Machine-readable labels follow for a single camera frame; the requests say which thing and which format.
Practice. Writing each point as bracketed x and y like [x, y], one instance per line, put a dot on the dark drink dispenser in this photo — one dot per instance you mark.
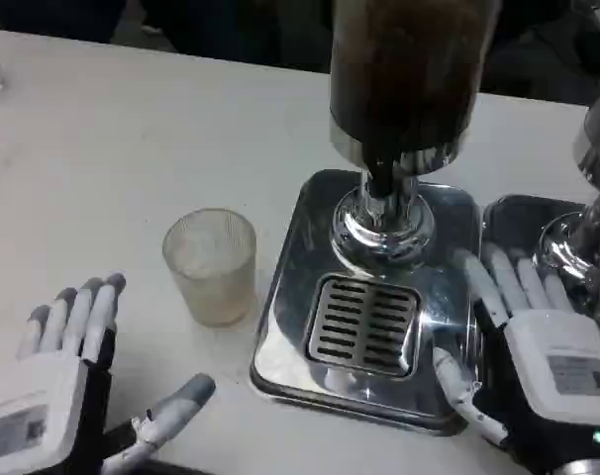
[404, 99]

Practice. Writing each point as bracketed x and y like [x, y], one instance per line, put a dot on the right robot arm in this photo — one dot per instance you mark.
[584, 465]

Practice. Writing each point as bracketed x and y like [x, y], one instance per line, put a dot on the clear ribbed glass cup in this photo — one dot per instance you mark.
[212, 267]

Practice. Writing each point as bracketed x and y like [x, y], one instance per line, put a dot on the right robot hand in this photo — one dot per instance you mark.
[552, 356]

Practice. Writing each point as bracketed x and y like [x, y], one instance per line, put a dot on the silver drink dispenser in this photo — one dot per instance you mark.
[594, 198]

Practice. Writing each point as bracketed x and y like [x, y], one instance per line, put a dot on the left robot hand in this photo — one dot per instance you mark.
[42, 391]

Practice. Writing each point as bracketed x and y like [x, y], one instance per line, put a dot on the steel drip tray with grid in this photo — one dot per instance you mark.
[364, 316]

